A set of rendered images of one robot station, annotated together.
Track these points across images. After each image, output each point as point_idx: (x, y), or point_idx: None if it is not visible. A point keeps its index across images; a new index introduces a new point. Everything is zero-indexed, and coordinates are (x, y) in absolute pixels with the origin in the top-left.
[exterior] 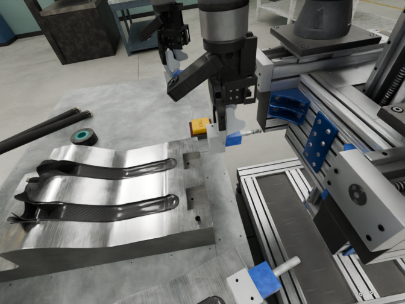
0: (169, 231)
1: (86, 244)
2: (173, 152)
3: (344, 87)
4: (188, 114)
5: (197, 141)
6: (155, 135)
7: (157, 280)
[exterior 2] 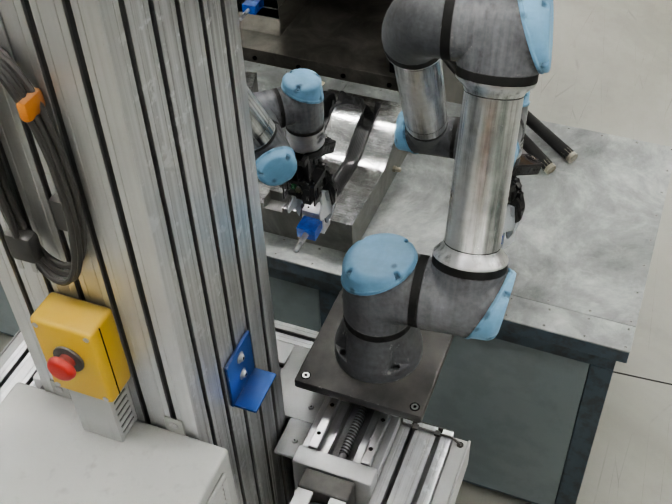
0: None
1: None
2: (343, 200)
3: (285, 352)
4: None
5: (344, 222)
6: (435, 227)
7: None
